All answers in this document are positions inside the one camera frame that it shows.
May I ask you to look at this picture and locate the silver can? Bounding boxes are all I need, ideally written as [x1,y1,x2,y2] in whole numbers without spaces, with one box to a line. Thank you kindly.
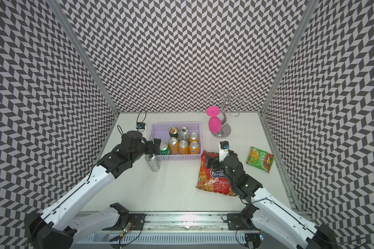
[145,154,161,172]
[179,127,189,142]

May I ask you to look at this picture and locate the dark green gold-top can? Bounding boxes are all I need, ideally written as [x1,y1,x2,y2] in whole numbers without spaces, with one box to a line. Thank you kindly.
[169,127,179,139]

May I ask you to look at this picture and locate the orange can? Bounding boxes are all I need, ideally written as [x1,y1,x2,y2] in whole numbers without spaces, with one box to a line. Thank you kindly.
[178,140,189,155]
[189,132,199,143]
[189,141,201,155]
[168,138,179,155]

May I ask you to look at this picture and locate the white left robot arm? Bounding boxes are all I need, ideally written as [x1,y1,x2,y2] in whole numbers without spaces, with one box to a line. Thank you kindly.
[24,131,161,249]

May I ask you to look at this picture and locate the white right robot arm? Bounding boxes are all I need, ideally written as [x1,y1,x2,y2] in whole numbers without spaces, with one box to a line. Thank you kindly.
[205,153,338,249]

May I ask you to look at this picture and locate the lavender plastic basket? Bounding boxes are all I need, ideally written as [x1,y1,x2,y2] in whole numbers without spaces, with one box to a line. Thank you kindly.
[149,122,203,161]

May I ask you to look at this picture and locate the green can right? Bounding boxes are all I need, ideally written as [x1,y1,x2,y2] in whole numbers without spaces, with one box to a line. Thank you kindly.
[160,143,170,156]

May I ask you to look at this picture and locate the red candy bag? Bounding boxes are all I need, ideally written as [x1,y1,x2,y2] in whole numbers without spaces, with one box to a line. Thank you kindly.
[196,151,236,196]

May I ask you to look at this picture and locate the green snack packet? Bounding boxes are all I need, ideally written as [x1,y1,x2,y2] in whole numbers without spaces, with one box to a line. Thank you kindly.
[246,147,274,173]

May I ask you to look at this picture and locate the pink plastic wine glass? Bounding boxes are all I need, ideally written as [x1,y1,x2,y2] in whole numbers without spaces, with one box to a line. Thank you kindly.
[206,106,222,133]

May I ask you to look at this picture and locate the chrome glass holder stand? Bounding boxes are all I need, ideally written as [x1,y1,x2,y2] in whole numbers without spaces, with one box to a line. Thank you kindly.
[208,90,245,139]

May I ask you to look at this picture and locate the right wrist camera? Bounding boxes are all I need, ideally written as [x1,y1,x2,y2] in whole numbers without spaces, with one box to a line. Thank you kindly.
[219,141,230,162]

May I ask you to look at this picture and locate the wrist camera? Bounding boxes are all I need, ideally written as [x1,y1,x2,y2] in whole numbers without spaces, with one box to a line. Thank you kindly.
[136,122,146,131]
[219,141,230,162]

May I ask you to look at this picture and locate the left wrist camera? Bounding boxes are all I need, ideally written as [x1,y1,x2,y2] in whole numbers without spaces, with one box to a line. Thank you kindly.
[136,122,146,131]

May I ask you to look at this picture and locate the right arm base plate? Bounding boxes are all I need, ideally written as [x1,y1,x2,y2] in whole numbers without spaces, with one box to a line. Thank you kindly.
[226,213,258,231]

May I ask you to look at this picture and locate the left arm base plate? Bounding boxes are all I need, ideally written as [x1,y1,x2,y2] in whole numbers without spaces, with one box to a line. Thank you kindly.
[108,213,146,231]

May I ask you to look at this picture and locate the aluminium front rail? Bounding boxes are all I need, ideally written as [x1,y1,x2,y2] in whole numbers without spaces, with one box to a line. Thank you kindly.
[74,211,269,249]

